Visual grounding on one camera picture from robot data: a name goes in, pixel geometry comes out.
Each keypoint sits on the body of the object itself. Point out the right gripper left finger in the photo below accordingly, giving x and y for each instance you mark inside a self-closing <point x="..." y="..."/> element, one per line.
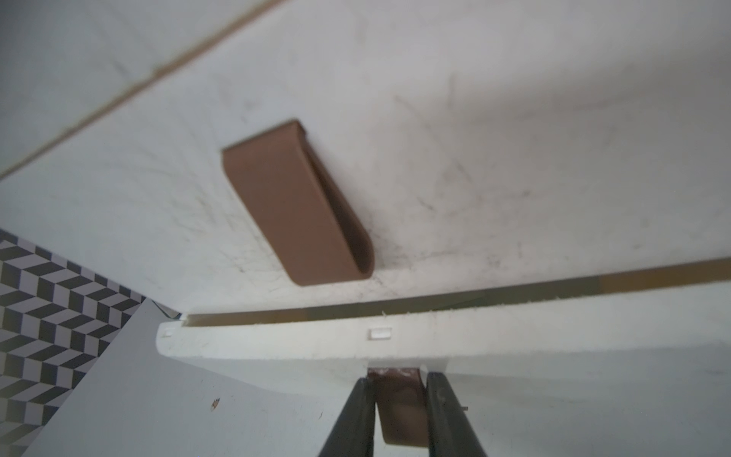
<point x="353" y="432"/>

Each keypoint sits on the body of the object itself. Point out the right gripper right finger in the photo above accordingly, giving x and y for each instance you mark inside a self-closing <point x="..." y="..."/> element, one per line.
<point x="449" y="431"/>

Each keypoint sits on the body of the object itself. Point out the brown drawer handle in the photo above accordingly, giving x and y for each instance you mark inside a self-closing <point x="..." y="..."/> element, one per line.
<point x="316" y="235"/>
<point x="400" y="397"/>

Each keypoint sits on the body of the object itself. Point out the white drawer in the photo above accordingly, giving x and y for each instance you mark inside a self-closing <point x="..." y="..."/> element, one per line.
<point x="481" y="144"/>
<point x="641" y="373"/>

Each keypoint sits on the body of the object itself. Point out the brown top drawer handle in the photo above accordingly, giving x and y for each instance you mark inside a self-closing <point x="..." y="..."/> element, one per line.
<point x="316" y="235"/>

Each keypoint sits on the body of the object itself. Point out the white top drawer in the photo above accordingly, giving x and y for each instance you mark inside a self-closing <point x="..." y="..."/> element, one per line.
<point x="481" y="144"/>

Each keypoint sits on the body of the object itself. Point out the white drawer cabinet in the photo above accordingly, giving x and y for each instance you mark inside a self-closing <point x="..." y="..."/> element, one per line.
<point x="132" y="94"/>

